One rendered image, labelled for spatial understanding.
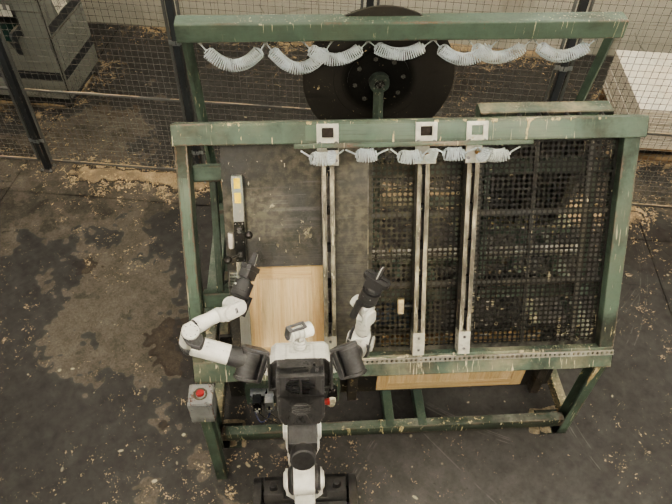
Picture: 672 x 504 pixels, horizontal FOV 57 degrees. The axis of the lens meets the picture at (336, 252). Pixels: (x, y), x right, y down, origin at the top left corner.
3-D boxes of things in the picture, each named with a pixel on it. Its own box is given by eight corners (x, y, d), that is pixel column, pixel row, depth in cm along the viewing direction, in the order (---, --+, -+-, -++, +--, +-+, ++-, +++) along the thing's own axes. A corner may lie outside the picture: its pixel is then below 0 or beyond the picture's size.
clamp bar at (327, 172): (320, 353, 324) (322, 375, 301) (315, 121, 290) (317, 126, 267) (339, 352, 325) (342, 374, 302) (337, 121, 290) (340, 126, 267)
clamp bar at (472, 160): (450, 348, 328) (462, 369, 305) (461, 119, 293) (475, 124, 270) (469, 347, 329) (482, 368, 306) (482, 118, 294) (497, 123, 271)
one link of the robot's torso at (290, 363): (341, 434, 266) (341, 365, 252) (262, 438, 265) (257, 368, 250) (337, 392, 293) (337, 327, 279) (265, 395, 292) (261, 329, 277)
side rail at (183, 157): (196, 353, 327) (192, 362, 316) (178, 142, 295) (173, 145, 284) (207, 352, 327) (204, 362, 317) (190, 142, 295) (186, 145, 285)
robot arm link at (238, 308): (235, 295, 286) (210, 308, 279) (245, 299, 279) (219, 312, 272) (239, 307, 288) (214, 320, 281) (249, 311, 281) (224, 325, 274)
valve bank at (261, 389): (246, 428, 329) (242, 405, 311) (247, 403, 338) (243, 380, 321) (340, 423, 331) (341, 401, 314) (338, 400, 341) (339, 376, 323)
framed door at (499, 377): (375, 387, 383) (375, 390, 382) (382, 334, 343) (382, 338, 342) (518, 381, 388) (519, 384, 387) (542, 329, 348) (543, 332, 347)
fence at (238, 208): (242, 356, 322) (242, 360, 319) (231, 174, 295) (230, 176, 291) (252, 356, 323) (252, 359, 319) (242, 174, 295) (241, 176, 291)
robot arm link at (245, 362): (224, 368, 273) (254, 376, 275) (223, 372, 264) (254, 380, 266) (232, 343, 274) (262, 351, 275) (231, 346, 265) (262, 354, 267)
